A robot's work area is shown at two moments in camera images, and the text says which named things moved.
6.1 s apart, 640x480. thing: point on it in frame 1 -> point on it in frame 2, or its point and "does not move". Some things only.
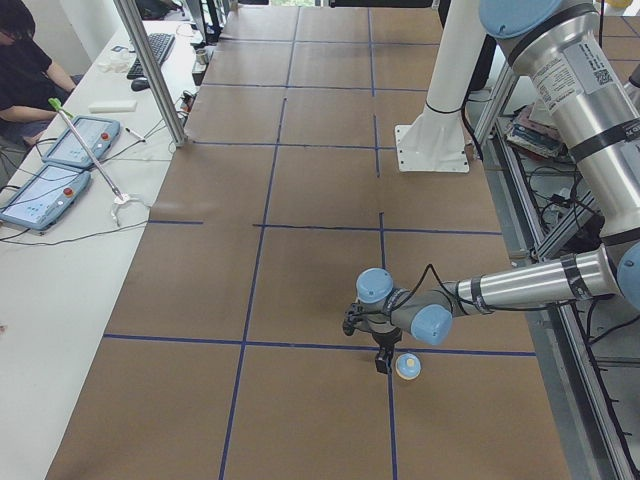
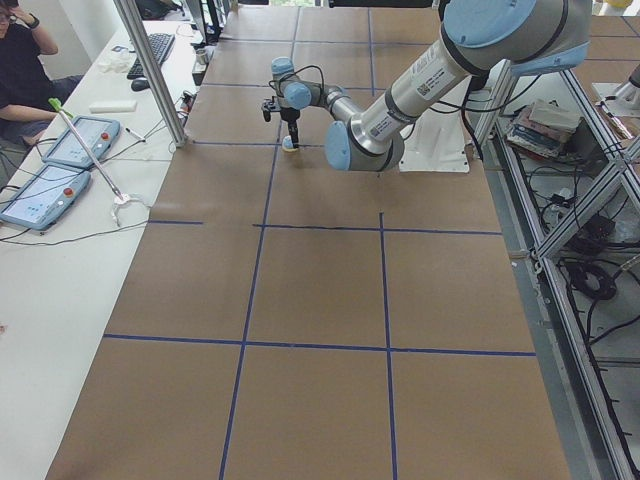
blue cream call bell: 408,366 -> 287,144
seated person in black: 32,87 does not move
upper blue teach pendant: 100,135 does not move
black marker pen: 135,135 does not move
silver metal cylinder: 201,56 does not move
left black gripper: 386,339 -> 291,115
